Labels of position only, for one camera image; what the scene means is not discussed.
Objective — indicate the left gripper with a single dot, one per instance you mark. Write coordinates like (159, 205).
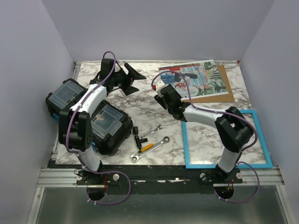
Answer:
(128, 88)

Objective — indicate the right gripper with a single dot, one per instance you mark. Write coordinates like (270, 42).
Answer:
(160, 100)

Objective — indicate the colourful printed photo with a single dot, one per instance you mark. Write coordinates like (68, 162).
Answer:
(177, 80)

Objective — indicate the brown backing board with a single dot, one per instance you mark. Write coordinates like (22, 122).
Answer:
(204, 79)

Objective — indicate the blue picture frame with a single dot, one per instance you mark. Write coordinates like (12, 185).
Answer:
(268, 164)

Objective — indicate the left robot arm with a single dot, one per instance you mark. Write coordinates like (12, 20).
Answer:
(75, 125)

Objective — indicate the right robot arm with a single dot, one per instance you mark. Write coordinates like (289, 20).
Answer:
(234, 130)

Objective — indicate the small open-end wrench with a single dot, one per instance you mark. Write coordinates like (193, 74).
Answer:
(151, 131)

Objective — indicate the black toolbox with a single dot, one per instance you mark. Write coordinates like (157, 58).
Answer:
(110, 125)

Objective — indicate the large ratchet wrench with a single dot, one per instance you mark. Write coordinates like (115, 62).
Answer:
(136, 157)

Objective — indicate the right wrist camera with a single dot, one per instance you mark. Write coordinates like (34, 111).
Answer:
(158, 85)

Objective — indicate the black T-handle tool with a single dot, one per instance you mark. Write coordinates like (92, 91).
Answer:
(138, 140)

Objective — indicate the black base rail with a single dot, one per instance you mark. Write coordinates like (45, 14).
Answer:
(151, 180)

